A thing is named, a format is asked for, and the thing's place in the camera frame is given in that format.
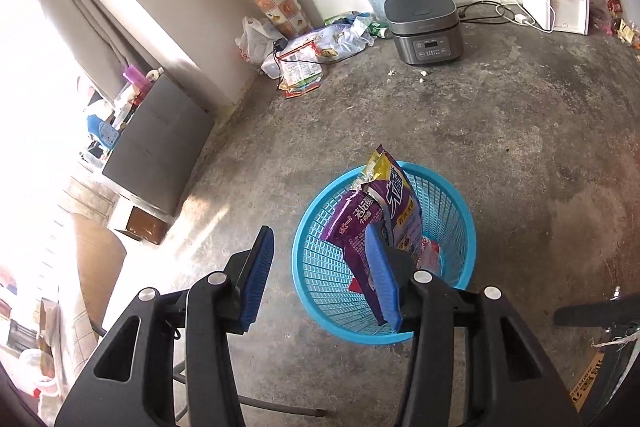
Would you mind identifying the grey cabinet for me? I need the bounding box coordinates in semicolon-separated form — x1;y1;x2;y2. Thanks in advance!
102;75;213;217

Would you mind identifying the blue detergent bottle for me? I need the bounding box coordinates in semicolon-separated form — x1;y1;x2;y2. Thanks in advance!
87;115;120;150

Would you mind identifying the grey rice cooker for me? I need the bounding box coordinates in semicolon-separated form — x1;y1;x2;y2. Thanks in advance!
384;0;464;66

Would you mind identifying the purple bottle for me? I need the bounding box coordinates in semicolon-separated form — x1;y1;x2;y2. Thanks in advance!
122;65;152;94

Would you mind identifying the purple snack bag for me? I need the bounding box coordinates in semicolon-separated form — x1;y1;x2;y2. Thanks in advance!
321;146;422;325

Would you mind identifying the white plastic bag on floor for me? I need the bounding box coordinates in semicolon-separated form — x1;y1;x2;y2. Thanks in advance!
235;16;283;66

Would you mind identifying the cardboard box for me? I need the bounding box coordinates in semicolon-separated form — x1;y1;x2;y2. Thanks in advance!
107;198;170;246

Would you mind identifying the grey curtain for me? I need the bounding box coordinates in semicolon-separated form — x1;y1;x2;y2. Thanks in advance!
38;0;160;101

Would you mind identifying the blue plastic waste basket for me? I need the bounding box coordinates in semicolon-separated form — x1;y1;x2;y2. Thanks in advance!
290;160;478;347

